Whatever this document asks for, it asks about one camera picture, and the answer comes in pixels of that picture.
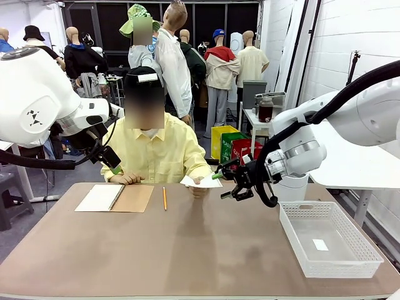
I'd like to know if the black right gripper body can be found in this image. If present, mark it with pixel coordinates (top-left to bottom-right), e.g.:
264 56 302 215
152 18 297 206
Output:
234 161 269 196

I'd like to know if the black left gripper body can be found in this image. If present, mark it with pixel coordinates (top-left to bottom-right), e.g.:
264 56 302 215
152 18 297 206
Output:
67 123 122 169

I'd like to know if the white paper sheet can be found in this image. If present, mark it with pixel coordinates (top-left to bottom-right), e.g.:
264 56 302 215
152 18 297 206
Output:
179 174 224 189

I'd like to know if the brown spiral notebook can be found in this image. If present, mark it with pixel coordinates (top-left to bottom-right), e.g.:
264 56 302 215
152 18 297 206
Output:
74 184 155 213

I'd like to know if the person's left forearm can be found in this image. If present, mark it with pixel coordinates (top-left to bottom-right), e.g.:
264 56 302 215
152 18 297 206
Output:
187 152 214 181

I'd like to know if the person's right forearm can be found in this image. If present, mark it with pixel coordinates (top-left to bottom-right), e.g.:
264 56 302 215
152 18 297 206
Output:
100 164 126 184

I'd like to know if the person's right hand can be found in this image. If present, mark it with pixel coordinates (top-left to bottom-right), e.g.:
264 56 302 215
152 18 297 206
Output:
114 172 146 186

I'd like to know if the person's left hand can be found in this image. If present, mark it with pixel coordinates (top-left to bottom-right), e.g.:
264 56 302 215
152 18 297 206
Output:
188 176 211 199

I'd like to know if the green recycling bin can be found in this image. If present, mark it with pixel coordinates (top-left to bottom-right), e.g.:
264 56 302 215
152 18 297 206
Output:
220 132 251 166

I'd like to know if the yellow recycling bin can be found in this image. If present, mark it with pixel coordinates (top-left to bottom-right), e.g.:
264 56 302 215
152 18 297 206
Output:
211 125 240 160

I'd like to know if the person in yellow shirt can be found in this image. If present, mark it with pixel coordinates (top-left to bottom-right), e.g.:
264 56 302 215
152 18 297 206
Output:
100 66 213 185

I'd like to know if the glass jar brown liquid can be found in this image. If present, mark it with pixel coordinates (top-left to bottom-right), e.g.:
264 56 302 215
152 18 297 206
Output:
257 96 274 123

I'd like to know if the grey bin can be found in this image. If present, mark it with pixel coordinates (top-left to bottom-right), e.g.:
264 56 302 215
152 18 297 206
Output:
242 80 268 110

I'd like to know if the metal tray container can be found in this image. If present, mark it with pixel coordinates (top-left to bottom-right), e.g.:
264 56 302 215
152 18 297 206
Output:
254 91 287 108

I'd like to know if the large white table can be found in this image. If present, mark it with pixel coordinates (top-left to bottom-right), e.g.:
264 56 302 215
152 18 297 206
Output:
307 120 400 228

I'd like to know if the mannequin in black jacket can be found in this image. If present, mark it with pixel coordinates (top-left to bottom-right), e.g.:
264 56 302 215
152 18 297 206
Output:
64 26 109 99

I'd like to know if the mannequin red beige jacket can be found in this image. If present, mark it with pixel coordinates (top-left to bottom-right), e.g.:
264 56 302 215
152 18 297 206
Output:
203 34 241 138

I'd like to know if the mannequin in grey shirt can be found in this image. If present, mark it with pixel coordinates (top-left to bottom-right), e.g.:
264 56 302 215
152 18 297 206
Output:
127 15 163 76

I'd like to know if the tall mannequin white shirt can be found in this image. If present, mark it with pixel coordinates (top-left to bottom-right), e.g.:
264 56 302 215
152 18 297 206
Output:
155 0 193 124

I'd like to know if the mannequin in cream shirt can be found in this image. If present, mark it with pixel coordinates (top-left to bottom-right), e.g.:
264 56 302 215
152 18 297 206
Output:
236 30 270 90

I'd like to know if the mannequin in dark hoodie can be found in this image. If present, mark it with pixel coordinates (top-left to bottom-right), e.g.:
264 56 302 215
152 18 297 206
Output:
179 29 207 109

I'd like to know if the white perforated plastic basket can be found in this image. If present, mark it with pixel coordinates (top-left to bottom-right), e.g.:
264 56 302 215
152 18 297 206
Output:
279 201 384 279

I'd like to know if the white torso form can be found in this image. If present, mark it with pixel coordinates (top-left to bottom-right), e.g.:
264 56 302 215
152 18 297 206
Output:
229 32 244 103

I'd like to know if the mannequin in black top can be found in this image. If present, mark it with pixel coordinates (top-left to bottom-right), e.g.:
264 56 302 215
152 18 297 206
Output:
23 37 66 71

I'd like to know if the white leaning panel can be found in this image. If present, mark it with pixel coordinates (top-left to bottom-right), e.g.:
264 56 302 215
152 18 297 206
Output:
276 0 309 107

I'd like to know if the black bucket hat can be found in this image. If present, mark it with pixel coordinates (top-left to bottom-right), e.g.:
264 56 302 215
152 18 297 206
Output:
23 24 46 42

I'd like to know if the green checked sun hat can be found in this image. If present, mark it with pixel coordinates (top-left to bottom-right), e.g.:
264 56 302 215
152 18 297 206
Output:
119 3 162 39

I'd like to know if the black tripod pole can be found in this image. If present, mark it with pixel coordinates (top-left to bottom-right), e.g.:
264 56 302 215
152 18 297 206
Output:
345 49 362 87

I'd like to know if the mannequin in blue shirt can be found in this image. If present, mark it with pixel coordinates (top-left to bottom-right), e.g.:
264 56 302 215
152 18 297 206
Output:
0 27 15 54

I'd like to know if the black right arm cable sleeve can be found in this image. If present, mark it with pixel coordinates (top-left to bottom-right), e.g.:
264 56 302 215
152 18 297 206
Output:
254 59 400 209

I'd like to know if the black arm cable sleeve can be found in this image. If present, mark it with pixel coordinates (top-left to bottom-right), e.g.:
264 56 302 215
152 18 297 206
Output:
0 118 118 171
254 59 400 209

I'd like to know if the black left arm cable sleeve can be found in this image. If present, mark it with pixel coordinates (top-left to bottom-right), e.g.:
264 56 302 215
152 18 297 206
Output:
0 118 118 171

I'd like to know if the white table frame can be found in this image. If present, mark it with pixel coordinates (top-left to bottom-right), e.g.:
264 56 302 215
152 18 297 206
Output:
0 140 60 203

